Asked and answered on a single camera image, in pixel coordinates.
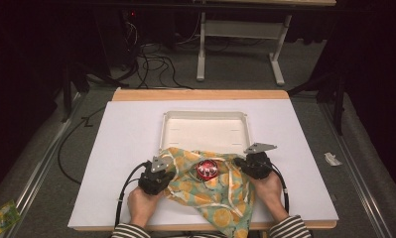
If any white table mat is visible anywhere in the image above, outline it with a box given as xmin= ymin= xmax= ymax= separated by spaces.
xmin=67 ymin=98 xmax=339 ymax=230

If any crumpled white wrapper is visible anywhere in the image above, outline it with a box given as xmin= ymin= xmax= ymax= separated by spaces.
xmin=324 ymin=152 xmax=343 ymax=167

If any white plastic tray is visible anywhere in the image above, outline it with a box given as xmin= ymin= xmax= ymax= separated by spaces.
xmin=159 ymin=110 xmax=253 ymax=157

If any black stand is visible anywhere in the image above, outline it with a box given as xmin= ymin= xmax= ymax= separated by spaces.
xmin=61 ymin=62 xmax=90 ymax=123
xmin=288 ymin=72 xmax=347 ymax=137

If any orange print cloth bag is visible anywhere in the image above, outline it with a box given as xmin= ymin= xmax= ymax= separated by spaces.
xmin=160 ymin=147 xmax=256 ymax=238

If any right hand-held gripper cable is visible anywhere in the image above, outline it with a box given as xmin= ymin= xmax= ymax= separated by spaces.
xmin=269 ymin=163 xmax=290 ymax=214

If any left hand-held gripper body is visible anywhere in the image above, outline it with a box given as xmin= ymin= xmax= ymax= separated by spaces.
xmin=138 ymin=156 xmax=172 ymax=196

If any white desk frame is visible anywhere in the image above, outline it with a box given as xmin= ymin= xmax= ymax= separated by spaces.
xmin=196 ymin=0 xmax=337 ymax=87

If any black floor cable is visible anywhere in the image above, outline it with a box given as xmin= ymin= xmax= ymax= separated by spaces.
xmin=57 ymin=107 xmax=105 ymax=185

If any hand-held gripper cable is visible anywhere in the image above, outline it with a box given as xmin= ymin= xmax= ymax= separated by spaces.
xmin=269 ymin=163 xmax=290 ymax=214
xmin=114 ymin=161 xmax=152 ymax=229

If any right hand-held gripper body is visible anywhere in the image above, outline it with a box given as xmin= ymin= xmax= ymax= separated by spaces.
xmin=244 ymin=142 xmax=278 ymax=180

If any person's right hand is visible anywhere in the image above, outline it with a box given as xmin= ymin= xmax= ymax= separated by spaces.
xmin=249 ymin=172 xmax=286 ymax=214

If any red can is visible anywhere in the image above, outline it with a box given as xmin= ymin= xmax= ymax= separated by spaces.
xmin=196 ymin=159 xmax=219 ymax=181

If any left hand-held gripper cable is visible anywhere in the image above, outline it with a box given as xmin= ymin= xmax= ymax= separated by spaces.
xmin=114 ymin=161 xmax=152 ymax=229

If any metal floor rail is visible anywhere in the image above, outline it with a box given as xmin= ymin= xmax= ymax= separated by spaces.
xmin=3 ymin=92 xmax=87 ymax=238
xmin=319 ymin=102 xmax=395 ymax=238

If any green packet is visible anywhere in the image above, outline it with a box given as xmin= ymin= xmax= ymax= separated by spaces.
xmin=0 ymin=199 xmax=22 ymax=238

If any person's left hand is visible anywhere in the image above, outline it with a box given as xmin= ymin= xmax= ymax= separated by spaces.
xmin=127 ymin=186 xmax=166 ymax=223

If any bundle of black floor cables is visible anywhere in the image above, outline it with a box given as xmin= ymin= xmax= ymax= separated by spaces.
xmin=119 ymin=13 xmax=194 ymax=90

